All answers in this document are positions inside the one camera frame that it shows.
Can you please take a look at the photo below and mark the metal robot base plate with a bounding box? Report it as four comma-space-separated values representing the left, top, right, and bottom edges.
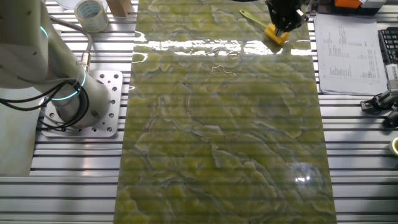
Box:
41, 70, 124, 139

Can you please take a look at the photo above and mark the silver ribbed camera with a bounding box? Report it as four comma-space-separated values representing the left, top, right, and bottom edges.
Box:
377, 63, 398, 106

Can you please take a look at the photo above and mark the beige tape roll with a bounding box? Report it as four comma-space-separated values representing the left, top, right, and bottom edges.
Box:
73, 0, 109, 34

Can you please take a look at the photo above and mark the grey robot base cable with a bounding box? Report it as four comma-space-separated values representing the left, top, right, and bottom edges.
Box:
49, 16, 94, 72

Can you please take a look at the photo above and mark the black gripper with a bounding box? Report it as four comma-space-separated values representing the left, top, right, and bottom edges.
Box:
266, 0, 309, 37

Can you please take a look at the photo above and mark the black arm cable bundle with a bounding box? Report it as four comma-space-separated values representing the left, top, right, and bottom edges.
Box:
0, 77, 91, 131

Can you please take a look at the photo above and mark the black round knob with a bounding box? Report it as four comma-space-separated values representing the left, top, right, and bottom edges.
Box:
382, 108, 398, 128

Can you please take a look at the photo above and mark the emergency stop button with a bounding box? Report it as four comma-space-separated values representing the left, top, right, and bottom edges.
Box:
389, 136, 398, 156

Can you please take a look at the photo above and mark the black camera clamp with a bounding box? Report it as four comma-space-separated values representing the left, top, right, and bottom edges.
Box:
360, 98, 379, 113

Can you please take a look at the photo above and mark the wooden block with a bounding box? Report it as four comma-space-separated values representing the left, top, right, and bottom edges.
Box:
105, 0, 133, 18

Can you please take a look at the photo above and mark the black keyboard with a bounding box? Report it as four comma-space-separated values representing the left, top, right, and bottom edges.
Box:
377, 26, 398, 66

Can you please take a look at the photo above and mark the orange and black device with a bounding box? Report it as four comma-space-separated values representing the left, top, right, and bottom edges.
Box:
307, 0, 387, 16

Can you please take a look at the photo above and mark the yellow sponge brush green handle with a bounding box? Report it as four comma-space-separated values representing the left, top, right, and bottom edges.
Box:
238, 9, 290, 46

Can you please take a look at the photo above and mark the green marble pattern mat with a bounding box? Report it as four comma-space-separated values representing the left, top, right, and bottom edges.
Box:
113, 0, 338, 224

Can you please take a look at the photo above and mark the printed table paper sheet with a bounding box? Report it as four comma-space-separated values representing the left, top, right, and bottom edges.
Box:
313, 12, 389, 96

